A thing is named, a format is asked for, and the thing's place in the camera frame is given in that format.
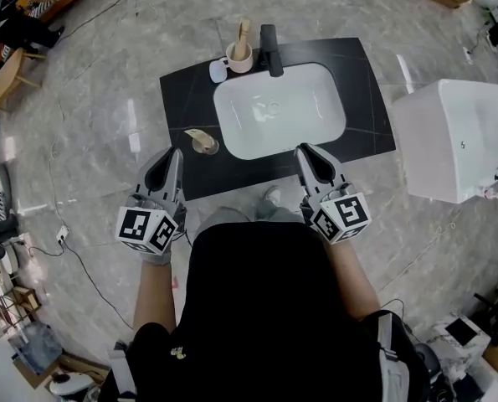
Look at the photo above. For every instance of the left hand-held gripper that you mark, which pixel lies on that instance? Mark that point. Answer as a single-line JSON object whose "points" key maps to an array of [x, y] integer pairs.
{"points": [[142, 224]]}

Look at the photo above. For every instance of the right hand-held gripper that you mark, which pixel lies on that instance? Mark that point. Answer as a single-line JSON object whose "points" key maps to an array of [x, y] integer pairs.
{"points": [[340, 214]]}

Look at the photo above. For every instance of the clear glass cup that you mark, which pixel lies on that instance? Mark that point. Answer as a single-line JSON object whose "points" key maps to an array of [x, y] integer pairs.
{"points": [[206, 145]]}

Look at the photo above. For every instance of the person's right forearm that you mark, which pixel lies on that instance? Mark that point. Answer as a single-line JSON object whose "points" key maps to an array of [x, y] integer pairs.
{"points": [[353, 274]]}

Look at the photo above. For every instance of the person's left forearm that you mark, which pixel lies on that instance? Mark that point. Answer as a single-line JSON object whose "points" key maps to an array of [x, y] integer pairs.
{"points": [[154, 295]]}

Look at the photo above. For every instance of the person's grey shoe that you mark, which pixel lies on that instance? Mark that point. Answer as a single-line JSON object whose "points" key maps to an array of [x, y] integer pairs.
{"points": [[272, 194]]}

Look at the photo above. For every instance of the white sink basin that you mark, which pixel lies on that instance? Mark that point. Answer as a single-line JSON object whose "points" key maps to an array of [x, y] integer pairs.
{"points": [[280, 111]]}

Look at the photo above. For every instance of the black vanity top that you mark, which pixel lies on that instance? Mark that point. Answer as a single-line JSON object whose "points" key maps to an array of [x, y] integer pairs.
{"points": [[190, 99]]}

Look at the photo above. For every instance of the person's grey trousers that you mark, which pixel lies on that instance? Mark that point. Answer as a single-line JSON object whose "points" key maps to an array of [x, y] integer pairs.
{"points": [[227, 215]]}

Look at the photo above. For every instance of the white power strip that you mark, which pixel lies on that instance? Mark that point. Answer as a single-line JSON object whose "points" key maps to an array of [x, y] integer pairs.
{"points": [[63, 233]]}

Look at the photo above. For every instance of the black faucet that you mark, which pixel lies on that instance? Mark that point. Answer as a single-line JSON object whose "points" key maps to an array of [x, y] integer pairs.
{"points": [[270, 50]]}

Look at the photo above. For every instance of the pink mug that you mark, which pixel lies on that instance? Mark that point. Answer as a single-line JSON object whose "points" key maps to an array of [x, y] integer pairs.
{"points": [[240, 63]]}

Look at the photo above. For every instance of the white bathtub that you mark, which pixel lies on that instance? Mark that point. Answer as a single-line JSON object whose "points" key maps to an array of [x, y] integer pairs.
{"points": [[453, 140]]}

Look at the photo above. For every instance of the bamboo brush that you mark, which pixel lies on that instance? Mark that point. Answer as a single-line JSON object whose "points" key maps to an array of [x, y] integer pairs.
{"points": [[243, 36]]}

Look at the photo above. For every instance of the person's black shirt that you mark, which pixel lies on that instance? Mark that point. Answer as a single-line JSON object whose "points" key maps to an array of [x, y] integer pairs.
{"points": [[265, 308]]}

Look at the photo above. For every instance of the round wooden table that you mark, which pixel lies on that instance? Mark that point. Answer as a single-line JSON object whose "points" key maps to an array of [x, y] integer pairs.
{"points": [[6, 80]]}

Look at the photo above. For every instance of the wooden stool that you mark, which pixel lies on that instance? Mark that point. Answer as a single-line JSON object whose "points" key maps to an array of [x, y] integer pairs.
{"points": [[18, 304]]}

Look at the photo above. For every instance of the white marble box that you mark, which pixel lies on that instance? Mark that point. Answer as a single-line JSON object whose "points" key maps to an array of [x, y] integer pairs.
{"points": [[462, 335]]}

